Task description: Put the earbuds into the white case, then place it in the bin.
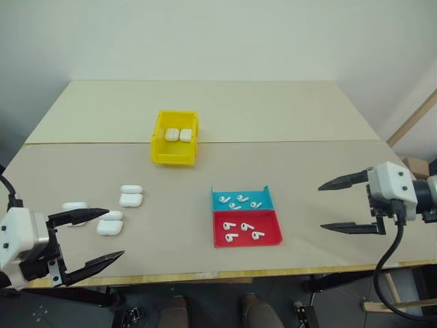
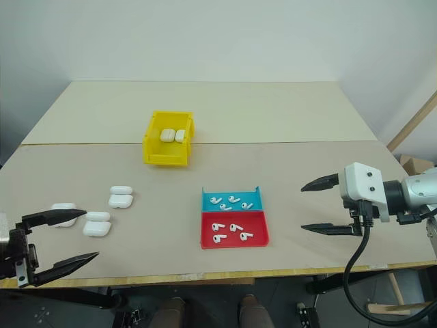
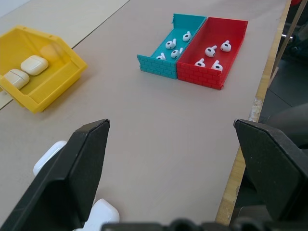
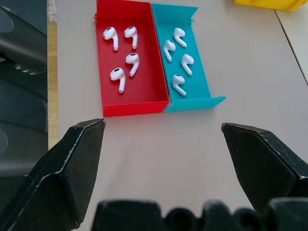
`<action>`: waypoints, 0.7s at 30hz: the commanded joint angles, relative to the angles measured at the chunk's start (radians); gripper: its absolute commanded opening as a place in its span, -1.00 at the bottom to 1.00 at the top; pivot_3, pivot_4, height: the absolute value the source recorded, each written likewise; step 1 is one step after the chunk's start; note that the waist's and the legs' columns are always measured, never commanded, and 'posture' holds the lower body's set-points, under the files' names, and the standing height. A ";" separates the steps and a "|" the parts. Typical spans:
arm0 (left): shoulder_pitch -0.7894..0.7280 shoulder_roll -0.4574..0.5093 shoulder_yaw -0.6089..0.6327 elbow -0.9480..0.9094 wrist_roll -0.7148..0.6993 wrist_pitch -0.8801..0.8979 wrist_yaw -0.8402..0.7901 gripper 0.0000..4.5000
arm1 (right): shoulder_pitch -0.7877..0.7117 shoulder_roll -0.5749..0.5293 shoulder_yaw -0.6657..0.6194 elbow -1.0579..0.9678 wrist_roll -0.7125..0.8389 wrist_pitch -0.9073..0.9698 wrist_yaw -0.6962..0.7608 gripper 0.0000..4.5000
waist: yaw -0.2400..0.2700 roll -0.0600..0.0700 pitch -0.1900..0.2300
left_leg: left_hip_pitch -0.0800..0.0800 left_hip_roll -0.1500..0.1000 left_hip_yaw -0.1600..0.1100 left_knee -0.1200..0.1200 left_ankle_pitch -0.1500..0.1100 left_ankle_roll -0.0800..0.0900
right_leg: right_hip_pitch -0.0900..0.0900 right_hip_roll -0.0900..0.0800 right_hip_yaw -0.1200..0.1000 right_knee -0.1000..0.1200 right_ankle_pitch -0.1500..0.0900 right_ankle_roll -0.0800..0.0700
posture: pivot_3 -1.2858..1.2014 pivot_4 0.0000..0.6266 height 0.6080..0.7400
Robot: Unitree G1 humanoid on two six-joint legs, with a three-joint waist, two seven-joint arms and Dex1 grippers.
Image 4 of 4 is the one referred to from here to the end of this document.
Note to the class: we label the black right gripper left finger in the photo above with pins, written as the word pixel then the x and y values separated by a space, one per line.
pixel 60 173

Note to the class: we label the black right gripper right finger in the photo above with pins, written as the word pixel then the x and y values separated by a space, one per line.
pixel 262 163

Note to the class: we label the yellow plastic bin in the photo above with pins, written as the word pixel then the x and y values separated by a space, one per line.
pixel 276 4

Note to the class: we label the dark rounded housing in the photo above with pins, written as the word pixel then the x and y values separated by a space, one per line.
pixel 21 96

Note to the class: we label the teal plastic tray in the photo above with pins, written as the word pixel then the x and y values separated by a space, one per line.
pixel 197 91

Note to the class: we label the white earbud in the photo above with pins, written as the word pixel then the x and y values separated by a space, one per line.
pixel 187 60
pixel 109 34
pixel 117 74
pixel 168 45
pixel 133 59
pixel 178 80
pixel 179 33
pixel 131 32

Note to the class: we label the red plastic tray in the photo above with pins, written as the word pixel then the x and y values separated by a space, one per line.
pixel 149 84

